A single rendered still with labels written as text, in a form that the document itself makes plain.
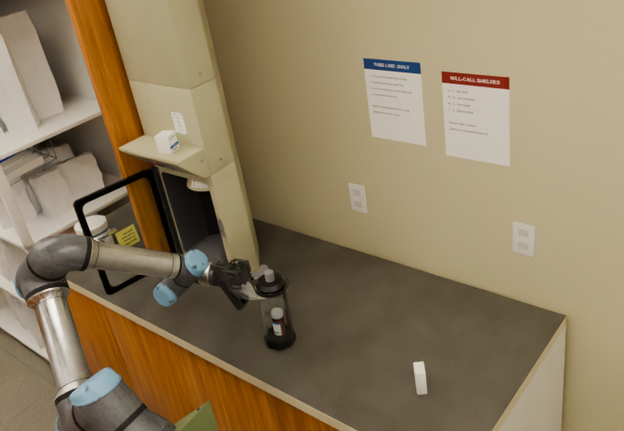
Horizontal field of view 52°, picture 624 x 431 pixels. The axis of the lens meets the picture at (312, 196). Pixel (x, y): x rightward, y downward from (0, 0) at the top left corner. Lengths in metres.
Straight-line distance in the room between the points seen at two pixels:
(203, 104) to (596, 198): 1.20
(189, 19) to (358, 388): 1.20
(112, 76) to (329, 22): 0.76
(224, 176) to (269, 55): 0.48
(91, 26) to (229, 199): 0.72
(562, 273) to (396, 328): 0.53
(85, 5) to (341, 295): 1.28
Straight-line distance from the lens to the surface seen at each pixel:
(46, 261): 1.82
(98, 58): 2.31
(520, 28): 1.83
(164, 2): 2.01
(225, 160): 2.20
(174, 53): 2.05
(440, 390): 1.91
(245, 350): 2.13
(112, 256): 1.85
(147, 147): 2.25
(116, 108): 2.36
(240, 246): 2.34
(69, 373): 1.81
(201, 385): 2.44
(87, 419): 1.68
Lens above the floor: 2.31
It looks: 28 degrees down
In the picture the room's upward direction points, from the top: 10 degrees counter-clockwise
